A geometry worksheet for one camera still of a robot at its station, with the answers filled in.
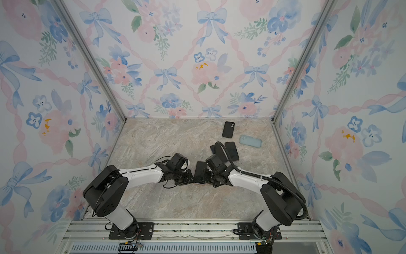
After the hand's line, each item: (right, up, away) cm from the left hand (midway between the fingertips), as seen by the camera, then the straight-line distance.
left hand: (196, 180), depth 87 cm
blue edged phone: (+13, +15, +14) cm, 25 cm away
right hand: (+3, +1, 0) cm, 3 cm away
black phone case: (+22, +29, +28) cm, 46 cm away
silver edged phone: (+2, +6, +9) cm, 11 cm away
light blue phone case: (+35, +21, +20) cm, 46 cm away
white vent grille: (-12, -26, -16) cm, 33 cm away
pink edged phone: (+22, +15, +16) cm, 32 cm away
